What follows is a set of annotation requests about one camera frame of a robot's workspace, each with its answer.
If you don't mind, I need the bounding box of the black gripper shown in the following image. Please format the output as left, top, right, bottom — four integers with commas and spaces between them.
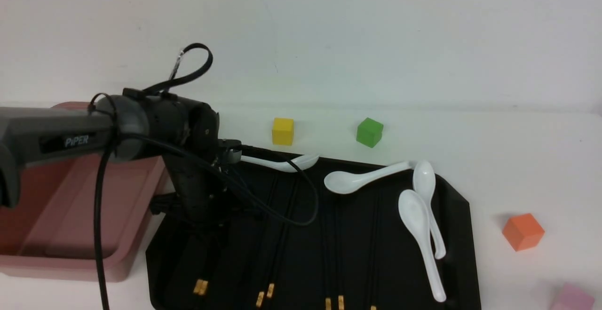
159, 139, 242, 227

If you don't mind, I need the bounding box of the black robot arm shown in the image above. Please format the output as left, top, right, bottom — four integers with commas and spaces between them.
0, 95, 222, 222

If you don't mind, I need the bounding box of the black chopstick gold band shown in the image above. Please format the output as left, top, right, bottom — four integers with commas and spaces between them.
193, 231, 210, 296
198, 231, 222, 296
320, 201, 333, 310
333, 201, 345, 310
368, 194, 383, 310
264, 179, 300, 303
252, 177, 279, 310

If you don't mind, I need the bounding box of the black plastic tray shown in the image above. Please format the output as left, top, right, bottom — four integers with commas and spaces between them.
146, 158, 481, 310

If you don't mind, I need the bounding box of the yellow cube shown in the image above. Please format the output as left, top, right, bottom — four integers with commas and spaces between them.
271, 118, 294, 146

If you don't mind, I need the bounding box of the white ceramic spoon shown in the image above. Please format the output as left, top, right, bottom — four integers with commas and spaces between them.
241, 154, 320, 173
412, 160, 446, 259
323, 161, 412, 195
398, 189, 447, 303

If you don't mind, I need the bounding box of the pink plastic tray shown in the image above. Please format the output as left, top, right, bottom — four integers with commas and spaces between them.
1, 102, 167, 282

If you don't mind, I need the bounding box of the green cube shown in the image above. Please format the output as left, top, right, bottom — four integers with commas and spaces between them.
356, 118, 384, 148

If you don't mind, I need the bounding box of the orange cube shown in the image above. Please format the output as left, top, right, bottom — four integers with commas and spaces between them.
502, 213, 546, 252

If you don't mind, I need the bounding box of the pink cube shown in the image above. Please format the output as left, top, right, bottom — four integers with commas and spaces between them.
549, 283, 595, 310

